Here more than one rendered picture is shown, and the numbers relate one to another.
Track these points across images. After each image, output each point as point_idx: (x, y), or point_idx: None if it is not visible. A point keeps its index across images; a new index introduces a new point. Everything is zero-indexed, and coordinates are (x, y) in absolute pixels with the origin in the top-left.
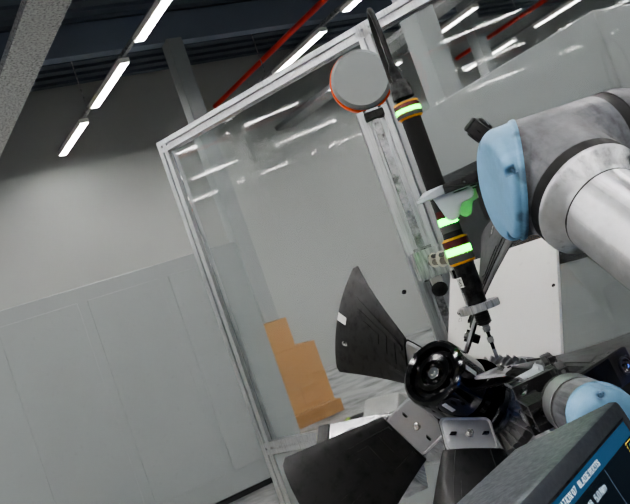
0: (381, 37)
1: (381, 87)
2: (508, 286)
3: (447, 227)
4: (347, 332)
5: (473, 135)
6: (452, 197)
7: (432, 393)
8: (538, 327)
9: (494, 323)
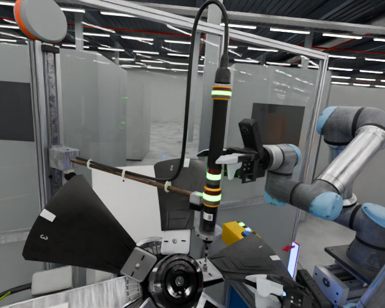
0: (228, 30)
1: (59, 34)
2: (134, 189)
3: (218, 181)
4: (52, 228)
5: (253, 131)
6: (234, 165)
7: (181, 299)
8: (156, 216)
9: (128, 210)
